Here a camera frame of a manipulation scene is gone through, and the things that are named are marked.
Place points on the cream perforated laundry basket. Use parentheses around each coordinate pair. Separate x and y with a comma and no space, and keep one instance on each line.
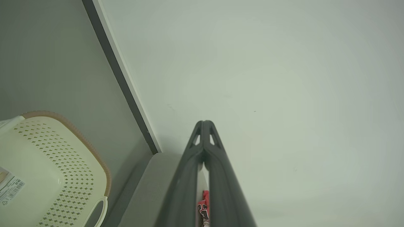
(47,164)

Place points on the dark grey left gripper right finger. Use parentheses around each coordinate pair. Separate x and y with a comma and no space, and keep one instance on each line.
(224,195)

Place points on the red clothing item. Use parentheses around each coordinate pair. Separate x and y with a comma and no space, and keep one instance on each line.
(204,208)

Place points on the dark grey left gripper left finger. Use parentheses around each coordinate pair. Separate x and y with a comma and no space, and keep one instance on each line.
(184,189)

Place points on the white barcode sticker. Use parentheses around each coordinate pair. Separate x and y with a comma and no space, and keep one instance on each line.
(11,187)

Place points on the black and white baseboard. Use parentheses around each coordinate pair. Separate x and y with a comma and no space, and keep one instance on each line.
(121,78)

